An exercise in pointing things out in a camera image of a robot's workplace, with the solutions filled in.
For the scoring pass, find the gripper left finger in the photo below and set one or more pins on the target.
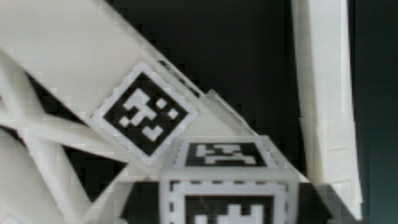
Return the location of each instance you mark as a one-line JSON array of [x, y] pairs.
[[107, 208]]

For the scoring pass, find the white chair leg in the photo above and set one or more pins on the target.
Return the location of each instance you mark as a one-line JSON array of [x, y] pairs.
[[228, 183]]

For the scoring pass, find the white chair back part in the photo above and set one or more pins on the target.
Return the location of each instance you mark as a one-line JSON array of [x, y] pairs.
[[99, 107]]

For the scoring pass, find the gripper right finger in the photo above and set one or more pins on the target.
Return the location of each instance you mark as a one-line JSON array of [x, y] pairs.
[[342, 216]]

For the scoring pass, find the white L-shaped obstacle fence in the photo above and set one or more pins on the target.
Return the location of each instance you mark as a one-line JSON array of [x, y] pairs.
[[324, 79]]

